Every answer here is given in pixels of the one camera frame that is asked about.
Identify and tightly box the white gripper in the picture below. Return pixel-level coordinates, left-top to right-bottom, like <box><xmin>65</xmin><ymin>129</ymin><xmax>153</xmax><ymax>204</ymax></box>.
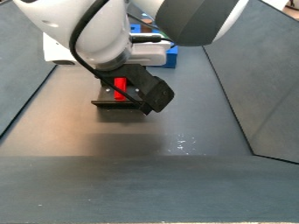
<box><xmin>41</xmin><ymin>32</ymin><xmax>173</xmax><ymax>67</ymax></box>

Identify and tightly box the red square-circle object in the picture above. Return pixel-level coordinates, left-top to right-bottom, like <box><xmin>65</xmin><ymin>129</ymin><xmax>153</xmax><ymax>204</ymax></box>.
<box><xmin>114</xmin><ymin>77</ymin><xmax>126</xmax><ymax>101</ymax></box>

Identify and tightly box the black curved regrasp stand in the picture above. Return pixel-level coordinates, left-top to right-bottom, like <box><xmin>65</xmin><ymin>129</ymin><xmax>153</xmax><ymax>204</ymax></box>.
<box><xmin>90</xmin><ymin>78</ymin><xmax>142</xmax><ymax>109</ymax></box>

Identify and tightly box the blue foam fixture block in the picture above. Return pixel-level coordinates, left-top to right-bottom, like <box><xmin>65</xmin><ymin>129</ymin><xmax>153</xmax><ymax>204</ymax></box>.
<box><xmin>128</xmin><ymin>24</ymin><xmax>178</xmax><ymax>68</ymax></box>

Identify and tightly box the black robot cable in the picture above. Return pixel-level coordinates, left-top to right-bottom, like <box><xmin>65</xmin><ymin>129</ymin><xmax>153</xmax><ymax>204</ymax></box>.
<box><xmin>67</xmin><ymin>0</ymin><xmax>173</xmax><ymax>109</ymax></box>

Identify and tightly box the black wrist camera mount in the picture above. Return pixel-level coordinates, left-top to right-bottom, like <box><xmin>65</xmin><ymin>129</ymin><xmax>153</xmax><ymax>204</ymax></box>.
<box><xmin>100</xmin><ymin>65</ymin><xmax>173</xmax><ymax>115</ymax></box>

